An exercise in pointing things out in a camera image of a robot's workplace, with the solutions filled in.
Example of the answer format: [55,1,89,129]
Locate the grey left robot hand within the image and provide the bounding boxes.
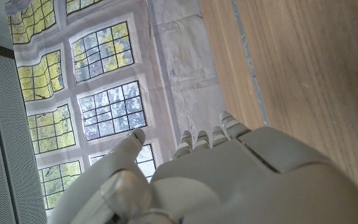
[47,111,358,224]

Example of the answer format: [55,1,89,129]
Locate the printed window backdrop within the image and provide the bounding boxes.
[4,0,229,218]

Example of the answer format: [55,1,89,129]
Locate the grey perforated partition panel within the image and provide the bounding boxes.
[0,40,48,224]

